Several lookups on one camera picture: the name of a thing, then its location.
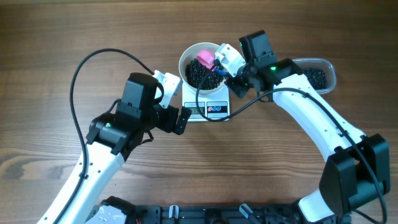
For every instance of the black beans pile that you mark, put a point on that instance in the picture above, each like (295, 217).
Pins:
(316, 77)

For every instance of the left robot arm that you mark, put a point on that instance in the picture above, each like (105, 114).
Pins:
(145, 105)

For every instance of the pink scoop blue handle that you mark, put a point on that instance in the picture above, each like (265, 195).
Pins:
(207, 59)

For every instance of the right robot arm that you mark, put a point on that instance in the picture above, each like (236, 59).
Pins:
(356, 168)

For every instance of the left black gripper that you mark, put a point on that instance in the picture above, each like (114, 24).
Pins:
(172, 113)

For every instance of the clear plastic container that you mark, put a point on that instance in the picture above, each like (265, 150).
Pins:
(323, 64)

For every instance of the white digital kitchen scale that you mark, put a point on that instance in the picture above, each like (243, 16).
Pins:
(214, 105)

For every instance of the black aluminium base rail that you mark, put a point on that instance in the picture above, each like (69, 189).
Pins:
(143, 214)

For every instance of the white round bowl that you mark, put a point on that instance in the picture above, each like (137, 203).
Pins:
(189, 55)

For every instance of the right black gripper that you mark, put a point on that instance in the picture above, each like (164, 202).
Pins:
(232, 83)

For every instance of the black beans in bowl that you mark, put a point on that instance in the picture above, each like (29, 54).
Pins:
(195, 72)

